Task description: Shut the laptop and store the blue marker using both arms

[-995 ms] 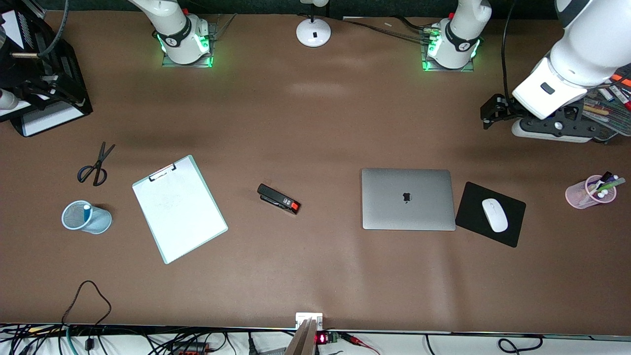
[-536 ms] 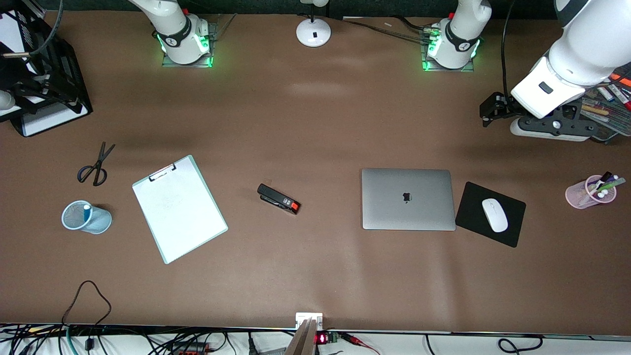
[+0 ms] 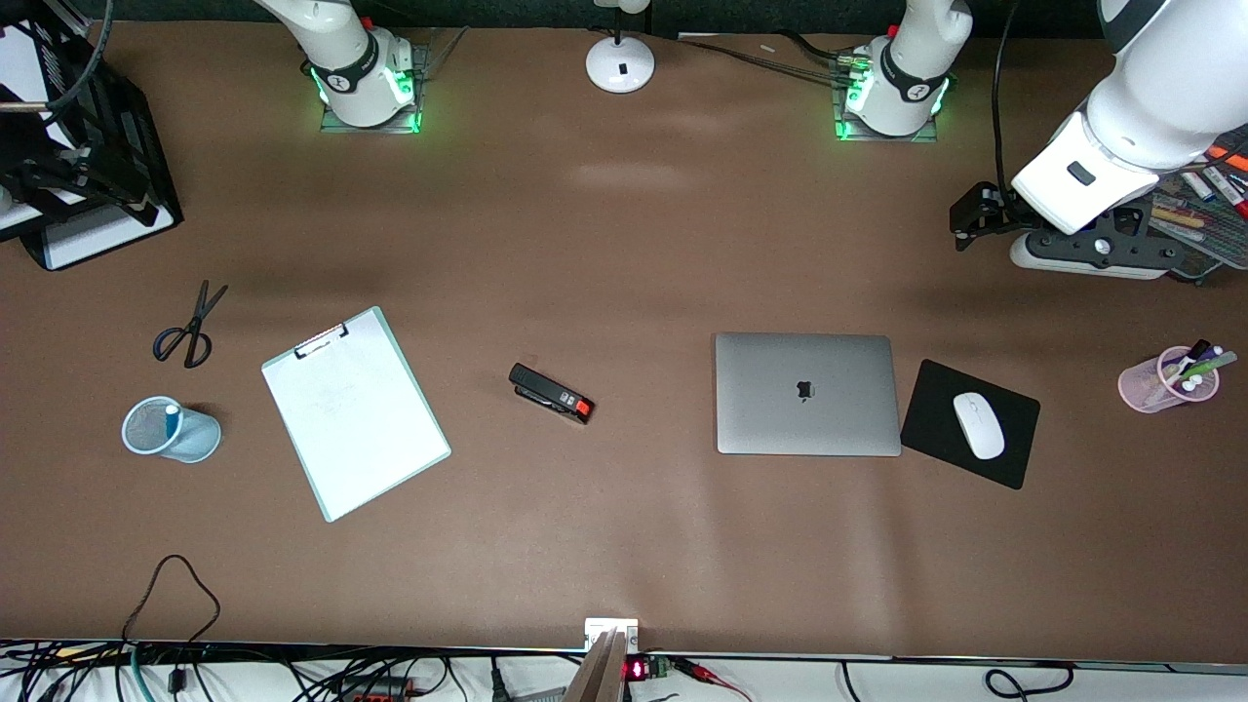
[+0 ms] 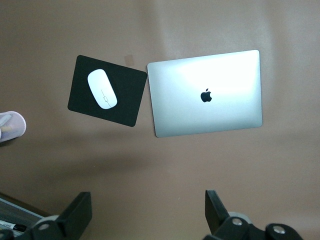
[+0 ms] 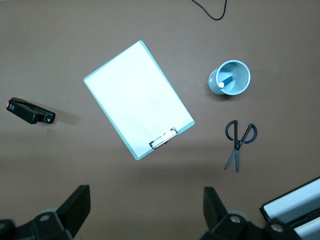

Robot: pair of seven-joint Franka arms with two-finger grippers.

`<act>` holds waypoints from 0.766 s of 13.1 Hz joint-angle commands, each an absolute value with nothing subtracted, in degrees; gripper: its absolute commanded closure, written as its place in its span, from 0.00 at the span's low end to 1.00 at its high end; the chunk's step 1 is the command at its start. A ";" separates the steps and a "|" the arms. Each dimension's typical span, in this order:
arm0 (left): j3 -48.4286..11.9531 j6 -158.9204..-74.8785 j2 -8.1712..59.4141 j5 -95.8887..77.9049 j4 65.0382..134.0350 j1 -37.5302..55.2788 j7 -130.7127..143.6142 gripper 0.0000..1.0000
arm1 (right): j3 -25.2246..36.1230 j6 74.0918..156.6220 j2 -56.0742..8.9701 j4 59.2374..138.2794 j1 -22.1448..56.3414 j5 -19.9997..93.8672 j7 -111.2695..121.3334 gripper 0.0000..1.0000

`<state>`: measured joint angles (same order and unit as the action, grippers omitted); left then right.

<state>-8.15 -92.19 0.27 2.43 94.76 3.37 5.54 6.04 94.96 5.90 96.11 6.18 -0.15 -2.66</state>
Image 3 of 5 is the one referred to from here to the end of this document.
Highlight silver laptop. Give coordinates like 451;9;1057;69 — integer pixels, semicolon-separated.
715;332;903;457

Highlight pale marker pen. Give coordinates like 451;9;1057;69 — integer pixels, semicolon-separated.
1152;203;1210;241

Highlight white marker red cap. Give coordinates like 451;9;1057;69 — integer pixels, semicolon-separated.
1204;166;1248;220

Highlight green marker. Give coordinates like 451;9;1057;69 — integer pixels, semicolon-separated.
1178;351;1239;384

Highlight white paper sheet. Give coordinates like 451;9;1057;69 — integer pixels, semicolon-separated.
263;317;448;518
44;205;175;271
0;44;50;100

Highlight black stacked document tray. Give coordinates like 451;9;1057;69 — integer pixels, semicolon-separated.
0;0;183;272

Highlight white computer mouse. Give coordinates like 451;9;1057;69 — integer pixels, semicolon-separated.
953;392;1006;461

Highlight black mouse pad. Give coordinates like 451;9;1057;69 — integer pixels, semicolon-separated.
899;359;1041;490

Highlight black scissors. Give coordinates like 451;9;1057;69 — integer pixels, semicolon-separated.
152;281;229;370

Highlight pink translucent pen cup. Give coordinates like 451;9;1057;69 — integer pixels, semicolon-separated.
1118;346;1220;414

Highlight blue mesh pen cup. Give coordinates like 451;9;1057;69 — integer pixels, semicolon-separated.
122;396;222;464

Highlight white round lamp base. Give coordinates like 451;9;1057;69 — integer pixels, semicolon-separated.
586;0;656;95

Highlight black stapler red tip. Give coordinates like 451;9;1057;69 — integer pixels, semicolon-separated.
508;363;595;426

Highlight pale green clipboard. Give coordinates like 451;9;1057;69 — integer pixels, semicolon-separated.
260;306;452;524

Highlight white mounting plate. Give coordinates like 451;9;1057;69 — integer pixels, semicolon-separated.
585;618;640;652

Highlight orange terminal block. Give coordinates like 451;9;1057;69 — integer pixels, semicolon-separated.
336;678;422;701

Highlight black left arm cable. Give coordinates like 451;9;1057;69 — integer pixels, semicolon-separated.
992;0;1025;196

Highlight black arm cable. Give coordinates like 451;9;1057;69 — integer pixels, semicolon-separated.
992;0;1025;196
0;0;114;114

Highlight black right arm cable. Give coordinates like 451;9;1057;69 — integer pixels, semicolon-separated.
0;0;114;114

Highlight black wire mesh tray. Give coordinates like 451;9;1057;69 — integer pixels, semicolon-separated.
1149;136;1248;286

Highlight black cable bundle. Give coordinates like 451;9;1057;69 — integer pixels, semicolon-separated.
678;31;869;89

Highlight black looped cable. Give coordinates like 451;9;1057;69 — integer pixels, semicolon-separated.
121;554;221;649

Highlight black coiled cable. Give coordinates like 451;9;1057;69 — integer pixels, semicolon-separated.
983;663;1075;699

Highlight red wire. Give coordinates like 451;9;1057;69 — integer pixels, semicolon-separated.
673;658;754;702

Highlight grey metal mount bar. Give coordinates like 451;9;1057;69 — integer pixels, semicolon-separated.
564;629;627;702

